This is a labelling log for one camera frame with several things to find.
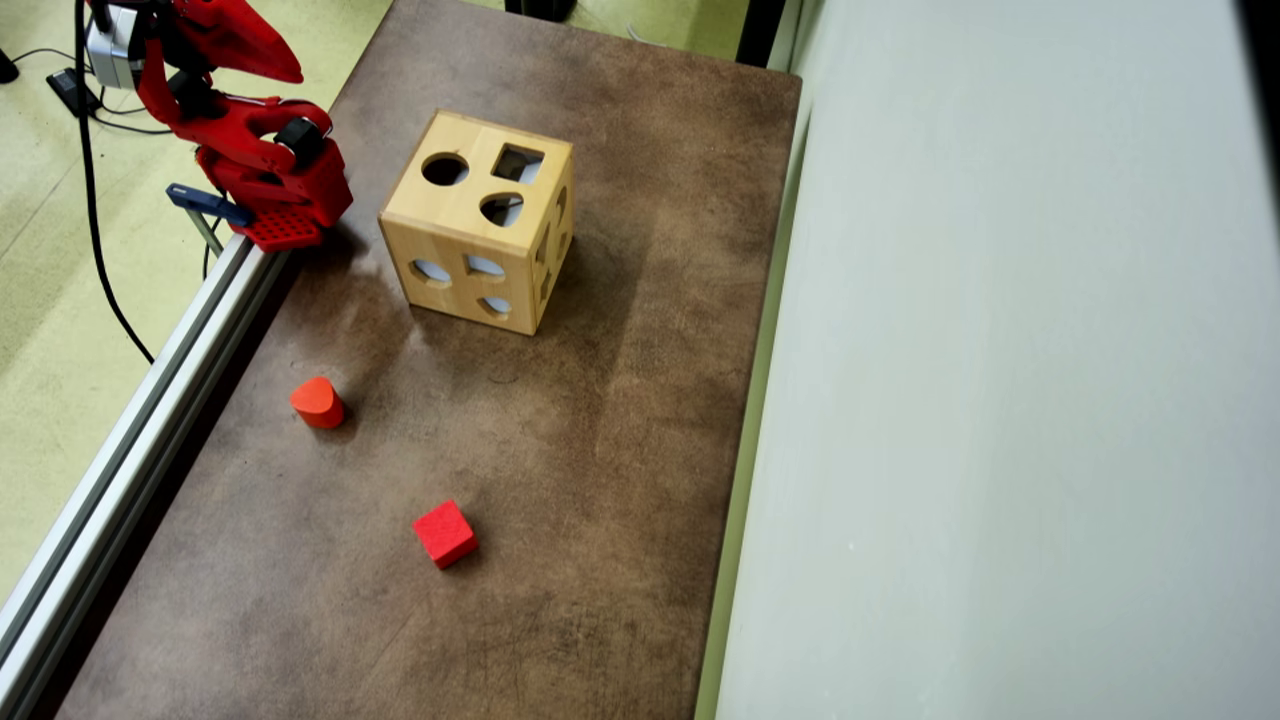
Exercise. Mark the black foot on floor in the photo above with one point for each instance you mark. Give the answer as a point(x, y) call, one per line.
point(540, 8)

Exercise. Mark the red robot arm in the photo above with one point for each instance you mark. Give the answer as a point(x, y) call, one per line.
point(250, 140)

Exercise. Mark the wooden shape sorter box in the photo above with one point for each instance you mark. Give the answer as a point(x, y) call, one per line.
point(450, 215)

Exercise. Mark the blue clamp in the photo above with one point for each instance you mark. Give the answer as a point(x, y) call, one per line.
point(205, 203)

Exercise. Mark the black object at floor edge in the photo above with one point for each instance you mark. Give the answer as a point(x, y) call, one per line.
point(6, 68)

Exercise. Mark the dark vertical post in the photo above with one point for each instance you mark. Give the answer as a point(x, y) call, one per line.
point(760, 30)

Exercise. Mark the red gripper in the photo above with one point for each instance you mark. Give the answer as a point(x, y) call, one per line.
point(243, 40)

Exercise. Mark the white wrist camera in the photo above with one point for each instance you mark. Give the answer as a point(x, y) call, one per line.
point(110, 50)

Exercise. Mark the red cube block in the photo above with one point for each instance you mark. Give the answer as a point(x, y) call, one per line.
point(445, 535)

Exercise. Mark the red teardrop block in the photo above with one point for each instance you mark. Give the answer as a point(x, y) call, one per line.
point(318, 405)

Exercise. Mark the black power adapter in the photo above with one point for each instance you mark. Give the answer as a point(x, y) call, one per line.
point(68, 92)

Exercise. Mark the aluminium profile rail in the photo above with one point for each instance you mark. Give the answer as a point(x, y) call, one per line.
point(120, 470)

